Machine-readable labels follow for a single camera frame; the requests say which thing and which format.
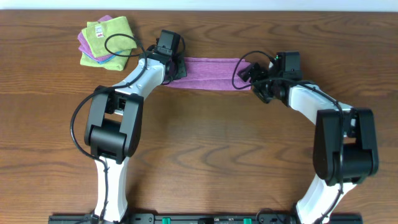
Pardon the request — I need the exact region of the purple microfiber cloth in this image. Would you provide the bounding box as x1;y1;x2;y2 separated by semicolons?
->
167;57;239;91

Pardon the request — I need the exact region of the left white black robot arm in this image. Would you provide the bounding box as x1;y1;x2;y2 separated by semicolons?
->
84;52;187;223

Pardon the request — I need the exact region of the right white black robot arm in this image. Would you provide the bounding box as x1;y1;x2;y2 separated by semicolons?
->
232;59;379;223

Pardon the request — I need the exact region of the bottom green folded cloth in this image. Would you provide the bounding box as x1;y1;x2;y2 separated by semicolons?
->
80;47;132;71

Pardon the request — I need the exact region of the green folded cloth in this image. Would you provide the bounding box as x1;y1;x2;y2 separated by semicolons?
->
80;47;132;71
81;16;137;58

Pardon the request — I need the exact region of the blue folded cloth in stack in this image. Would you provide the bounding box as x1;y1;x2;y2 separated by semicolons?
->
83;52;116;64

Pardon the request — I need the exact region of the top green folded cloth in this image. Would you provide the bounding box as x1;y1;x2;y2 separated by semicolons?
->
81;16;137;58

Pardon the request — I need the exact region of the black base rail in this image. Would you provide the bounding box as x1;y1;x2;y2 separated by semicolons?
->
48;213;364;224

